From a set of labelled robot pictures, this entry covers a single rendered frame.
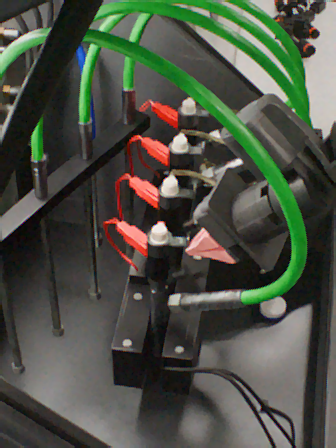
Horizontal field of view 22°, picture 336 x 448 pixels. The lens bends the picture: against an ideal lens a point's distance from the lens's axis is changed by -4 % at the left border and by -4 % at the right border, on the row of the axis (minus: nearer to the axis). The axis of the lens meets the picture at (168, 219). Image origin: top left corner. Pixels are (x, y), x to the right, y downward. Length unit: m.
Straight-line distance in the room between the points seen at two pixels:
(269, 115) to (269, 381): 0.51
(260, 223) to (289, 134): 0.10
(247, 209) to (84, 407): 0.44
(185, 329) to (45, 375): 0.25
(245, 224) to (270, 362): 0.40
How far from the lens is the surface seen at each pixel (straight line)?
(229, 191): 0.92
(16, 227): 1.06
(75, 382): 1.24
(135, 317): 1.11
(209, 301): 0.88
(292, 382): 1.25
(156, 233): 0.98
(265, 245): 0.93
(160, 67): 0.73
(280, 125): 0.84
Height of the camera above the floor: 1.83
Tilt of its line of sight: 44 degrees down
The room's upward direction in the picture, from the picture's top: 1 degrees clockwise
